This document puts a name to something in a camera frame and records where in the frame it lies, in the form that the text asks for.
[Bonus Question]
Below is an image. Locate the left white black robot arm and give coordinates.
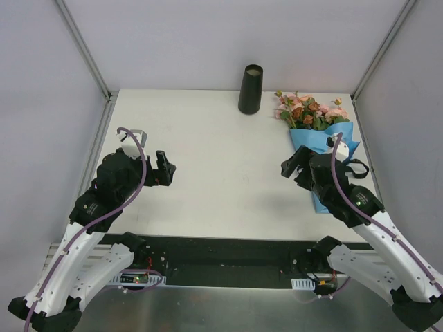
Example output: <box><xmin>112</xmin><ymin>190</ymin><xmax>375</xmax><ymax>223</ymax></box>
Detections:
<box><xmin>8</xmin><ymin>149</ymin><xmax>176</xmax><ymax>331</ymax></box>

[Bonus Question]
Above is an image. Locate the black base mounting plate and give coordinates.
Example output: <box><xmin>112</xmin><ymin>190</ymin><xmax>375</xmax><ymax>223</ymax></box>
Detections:
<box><xmin>103</xmin><ymin>233</ymin><xmax>368</xmax><ymax>288</ymax></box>

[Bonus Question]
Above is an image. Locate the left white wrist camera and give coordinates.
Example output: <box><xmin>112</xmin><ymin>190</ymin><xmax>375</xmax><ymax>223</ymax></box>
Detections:
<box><xmin>116</xmin><ymin>129</ymin><xmax>148</xmax><ymax>160</ymax></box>

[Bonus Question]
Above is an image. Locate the aluminium frame post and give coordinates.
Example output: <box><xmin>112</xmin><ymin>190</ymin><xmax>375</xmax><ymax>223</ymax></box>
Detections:
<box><xmin>53</xmin><ymin>0</ymin><xmax>111</xmax><ymax>100</ymax></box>
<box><xmin>351</xmin><ymin>0</ymin><xmax>419</xmax><ymax>103</ymax></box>

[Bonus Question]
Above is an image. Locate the left white cable duct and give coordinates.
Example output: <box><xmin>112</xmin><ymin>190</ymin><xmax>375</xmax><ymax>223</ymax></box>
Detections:
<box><xmin>107</xmin><ymin>272</ymin><xmax>166</xmax><ymax>288</ymax></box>

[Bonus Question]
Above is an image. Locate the white cable duct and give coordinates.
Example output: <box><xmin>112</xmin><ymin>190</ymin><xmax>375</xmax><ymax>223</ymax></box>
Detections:
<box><xmin>291</xmin><ymin>278</ymin><xmax>316</xmax><ymax>291</ymax></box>
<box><xmin>107</xmin><ymin>272</ymin><xmax>166</xmax><ymax>288</ymax></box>

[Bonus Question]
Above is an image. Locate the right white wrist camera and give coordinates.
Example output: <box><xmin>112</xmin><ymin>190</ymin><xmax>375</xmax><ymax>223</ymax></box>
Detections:
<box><xmin>326</xmin><ymin>134</ymin><xmax>350</xmax><ymax>163</ymax></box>

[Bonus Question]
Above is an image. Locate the black tapered vase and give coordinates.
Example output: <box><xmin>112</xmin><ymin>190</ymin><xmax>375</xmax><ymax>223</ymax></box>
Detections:
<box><xmin>238</xmin><ymin>64</ymin><xmax>263</xmax><ymax>115</ymax></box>

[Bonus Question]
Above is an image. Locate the blue wrapping paper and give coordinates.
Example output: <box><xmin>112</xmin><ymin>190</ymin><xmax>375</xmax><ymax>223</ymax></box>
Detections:
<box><xmin>282</xmin><ymin>122</ymin><xmax>359</xmax><ymax>220</ymax></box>

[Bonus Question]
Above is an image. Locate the left aluminium frame post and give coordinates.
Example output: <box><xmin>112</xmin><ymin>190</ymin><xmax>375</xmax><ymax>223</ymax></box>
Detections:
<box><xmin>53</xmin><ymin>0</ymin><xmax>111</xmax><ymax>100</ymax></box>

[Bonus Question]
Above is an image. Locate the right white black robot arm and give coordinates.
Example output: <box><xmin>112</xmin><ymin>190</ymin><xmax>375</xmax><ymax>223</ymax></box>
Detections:
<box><xmin>281</xmin><ymin>146</ymin><xmax>442</xmax><ymax>331</ymax></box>

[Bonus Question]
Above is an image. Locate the right white cable duct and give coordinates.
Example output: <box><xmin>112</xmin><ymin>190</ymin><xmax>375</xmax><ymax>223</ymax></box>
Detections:
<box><xmin>291</xmin><ymin>278</ymin><xmax>316</xmax><ymax>291</ymax></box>

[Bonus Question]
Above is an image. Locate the right aluminium frame post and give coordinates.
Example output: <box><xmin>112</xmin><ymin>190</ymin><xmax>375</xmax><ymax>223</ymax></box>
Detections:
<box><xmin>351</xmin><ymin>0</ymin><xmax>419</xmax><ymax>103</ymax></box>

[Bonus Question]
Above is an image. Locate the pink orange flower bunch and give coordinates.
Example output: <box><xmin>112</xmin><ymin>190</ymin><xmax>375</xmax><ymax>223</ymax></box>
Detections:
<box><xmin>274</xmin><ymin>91</ymin><xmax>350</xmax><ymax>131</ymax></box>

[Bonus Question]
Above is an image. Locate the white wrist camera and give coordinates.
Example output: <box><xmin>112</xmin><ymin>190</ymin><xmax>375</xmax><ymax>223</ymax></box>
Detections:
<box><xmin>326</xmin><ymin>134</ymin><xmax>350</xmax><ymax>163</ymax></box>
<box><xmin>116</xmin><ymin>129</ymin><xmax>148</xmax><ymax>160</ymax></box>

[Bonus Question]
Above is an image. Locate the black gold-lettered ribbon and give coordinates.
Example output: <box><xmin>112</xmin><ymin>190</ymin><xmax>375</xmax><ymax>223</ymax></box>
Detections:
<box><xmin>345</xmin><ymin>159</ymin><xmax>370</xmax><ymax>179</ymax></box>

